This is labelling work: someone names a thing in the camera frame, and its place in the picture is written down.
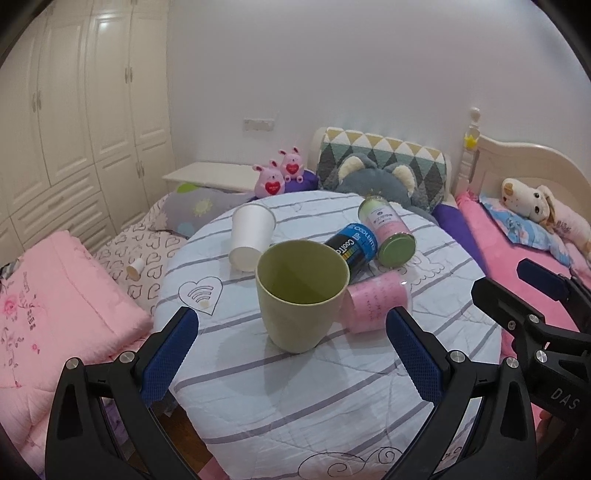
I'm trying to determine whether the small pink bunny plush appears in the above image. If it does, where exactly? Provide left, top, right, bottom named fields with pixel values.
left=278, top=147, right=305, bottom=183

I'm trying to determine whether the blue cartoon pillow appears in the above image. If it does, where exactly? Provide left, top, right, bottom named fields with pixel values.
left=479, top=195, right=573, bottom=264

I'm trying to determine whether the purple cloth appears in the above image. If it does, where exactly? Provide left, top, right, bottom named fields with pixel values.
left=434, top=203, right=490, bottom=273

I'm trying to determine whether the white paper cup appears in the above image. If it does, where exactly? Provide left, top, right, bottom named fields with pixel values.
left=229, top=203, right=277, bottom=272

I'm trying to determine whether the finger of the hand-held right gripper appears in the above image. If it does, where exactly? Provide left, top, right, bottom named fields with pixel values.
left=471, top=276, right=591, bottom=370
left=516, top=257, right=591, bottom=333

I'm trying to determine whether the blue and black can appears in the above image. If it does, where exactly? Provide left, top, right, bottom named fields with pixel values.
left=323, top=223, right=380, bottom=282

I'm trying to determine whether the pink quilted blanket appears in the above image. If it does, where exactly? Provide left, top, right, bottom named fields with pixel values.
left=0, top=230, right=155, bottom=462

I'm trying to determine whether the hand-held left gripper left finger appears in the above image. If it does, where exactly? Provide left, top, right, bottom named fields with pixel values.
left=45, top=306, right=204, bottom=480

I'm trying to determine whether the triangle pattern pillow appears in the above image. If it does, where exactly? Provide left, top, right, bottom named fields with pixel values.
left=318, top=128, right=452, bottom=210

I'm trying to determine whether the pink cup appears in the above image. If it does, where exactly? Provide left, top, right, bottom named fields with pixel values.
left=339, top=270, right=411, bottom=334

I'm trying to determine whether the white bedside table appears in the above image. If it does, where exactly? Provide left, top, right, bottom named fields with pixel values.
left=161, top=161, right=264, bottom=192

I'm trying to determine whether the heart print bed sheet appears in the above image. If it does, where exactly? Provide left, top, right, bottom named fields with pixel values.
left=95, top=194, right=190, bottom=319

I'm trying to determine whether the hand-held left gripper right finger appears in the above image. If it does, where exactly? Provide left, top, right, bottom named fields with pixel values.
left=383, top=306, right=539, bottom=480

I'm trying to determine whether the grey pillow with sun print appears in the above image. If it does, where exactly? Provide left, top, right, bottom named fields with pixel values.
left=159, top=182, right=254, bottom=238

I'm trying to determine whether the purple cushion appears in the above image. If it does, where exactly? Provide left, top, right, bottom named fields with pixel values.
left=284, top=168, right=319, bottom=193

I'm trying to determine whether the pink bottle with green lid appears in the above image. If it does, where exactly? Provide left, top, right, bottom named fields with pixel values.
left=358, top=195, right=417, bottom=267

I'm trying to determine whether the cream wardrobe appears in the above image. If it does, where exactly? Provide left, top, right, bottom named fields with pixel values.
left=0, top=0, right=176, bottom=273

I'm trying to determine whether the large pink bunny plush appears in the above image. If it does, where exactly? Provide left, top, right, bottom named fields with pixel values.
left=252, top=159, right=286, bottom=198

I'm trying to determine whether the cream dog plush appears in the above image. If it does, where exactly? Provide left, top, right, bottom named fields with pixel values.
left=501, top=178, right=591, bottom=257

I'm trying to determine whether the cream wooden headboard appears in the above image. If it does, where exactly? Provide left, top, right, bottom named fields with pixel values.
left=452, top=107, right=591, bottom=204

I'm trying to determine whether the grey cat plush pillow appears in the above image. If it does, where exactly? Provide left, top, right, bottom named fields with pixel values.
left=335, top=154, right=437, bottom=222

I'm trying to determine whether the round table striped cloth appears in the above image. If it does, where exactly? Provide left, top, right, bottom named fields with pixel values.
left=154, top=190, right=504, bottom=480

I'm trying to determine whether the green cup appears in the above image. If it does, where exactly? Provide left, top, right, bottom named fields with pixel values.
left=255, top=240, right=350, bottom=354

